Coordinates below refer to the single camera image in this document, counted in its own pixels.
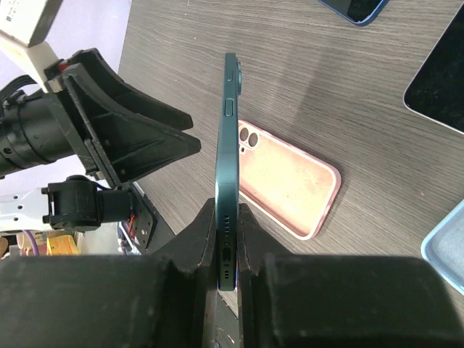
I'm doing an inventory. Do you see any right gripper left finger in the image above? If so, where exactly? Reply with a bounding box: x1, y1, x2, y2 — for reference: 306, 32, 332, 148
1, 199, 217, 347

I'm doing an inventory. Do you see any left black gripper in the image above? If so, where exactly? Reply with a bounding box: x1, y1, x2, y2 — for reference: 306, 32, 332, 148
1, 49, 201, 186

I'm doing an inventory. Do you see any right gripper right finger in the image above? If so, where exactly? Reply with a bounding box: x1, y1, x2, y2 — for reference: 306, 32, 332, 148
237, 204, 463, 347

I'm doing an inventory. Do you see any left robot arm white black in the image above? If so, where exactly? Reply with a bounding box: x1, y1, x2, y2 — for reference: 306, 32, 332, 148
1, 49, 201, 252

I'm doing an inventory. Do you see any pink phone case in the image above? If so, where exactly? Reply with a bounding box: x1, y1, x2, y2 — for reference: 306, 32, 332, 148
239, 120, 341, 241

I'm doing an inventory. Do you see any blue phone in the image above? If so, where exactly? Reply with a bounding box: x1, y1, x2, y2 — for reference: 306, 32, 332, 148
319, 0, 389, 27

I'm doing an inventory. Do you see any silver phone black screen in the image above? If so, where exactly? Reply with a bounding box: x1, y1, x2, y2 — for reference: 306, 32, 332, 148
403, 8, 464, 133

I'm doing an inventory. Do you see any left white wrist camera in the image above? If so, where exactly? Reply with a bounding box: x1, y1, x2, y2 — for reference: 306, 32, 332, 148
1, 0, 62, 92

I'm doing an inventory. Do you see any light blue phone case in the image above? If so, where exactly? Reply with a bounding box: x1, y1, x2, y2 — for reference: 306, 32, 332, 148
420, 201, 464, 294

